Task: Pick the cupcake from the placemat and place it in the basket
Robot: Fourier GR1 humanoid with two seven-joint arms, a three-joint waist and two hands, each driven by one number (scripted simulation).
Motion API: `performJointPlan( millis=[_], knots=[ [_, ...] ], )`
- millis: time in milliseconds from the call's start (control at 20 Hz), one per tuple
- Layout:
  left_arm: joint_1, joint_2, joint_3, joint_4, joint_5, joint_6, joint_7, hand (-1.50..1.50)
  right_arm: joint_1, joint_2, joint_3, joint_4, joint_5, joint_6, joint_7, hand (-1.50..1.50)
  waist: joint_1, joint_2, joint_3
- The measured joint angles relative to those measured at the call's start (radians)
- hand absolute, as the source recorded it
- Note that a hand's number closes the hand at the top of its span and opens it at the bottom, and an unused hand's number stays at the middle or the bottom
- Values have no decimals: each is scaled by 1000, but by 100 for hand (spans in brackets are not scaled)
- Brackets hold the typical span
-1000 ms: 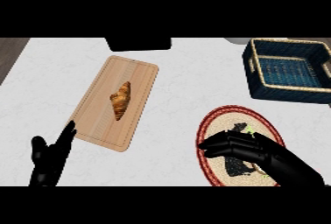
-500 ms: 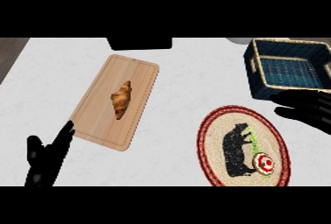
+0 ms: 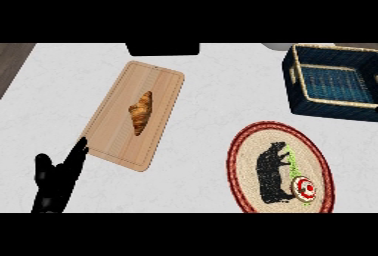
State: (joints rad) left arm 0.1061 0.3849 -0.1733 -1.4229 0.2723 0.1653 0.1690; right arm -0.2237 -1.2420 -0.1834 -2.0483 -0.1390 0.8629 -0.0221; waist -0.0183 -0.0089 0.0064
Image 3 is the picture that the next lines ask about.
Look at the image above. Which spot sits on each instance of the red and white cupcake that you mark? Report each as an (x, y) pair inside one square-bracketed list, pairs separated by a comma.
[(304, 188)]

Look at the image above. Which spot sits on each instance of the round woven bear placemat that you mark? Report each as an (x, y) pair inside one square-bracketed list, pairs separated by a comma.
[(267, 166)]

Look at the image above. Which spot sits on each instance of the dark blue wicker basket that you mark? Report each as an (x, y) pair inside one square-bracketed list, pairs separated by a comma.
[(333, 83)]

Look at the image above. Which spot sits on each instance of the black appliance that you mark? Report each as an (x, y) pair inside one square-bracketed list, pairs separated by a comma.
[(162, 48)]

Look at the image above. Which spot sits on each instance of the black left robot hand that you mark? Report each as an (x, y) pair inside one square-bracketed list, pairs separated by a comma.
[(54, 181)]

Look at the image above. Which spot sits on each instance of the golden brown croissant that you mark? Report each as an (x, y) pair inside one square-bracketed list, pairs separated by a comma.
[(140, 113)]

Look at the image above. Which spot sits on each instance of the pale wooden cutting board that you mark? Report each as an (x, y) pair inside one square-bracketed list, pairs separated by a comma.
[(133, 115)]

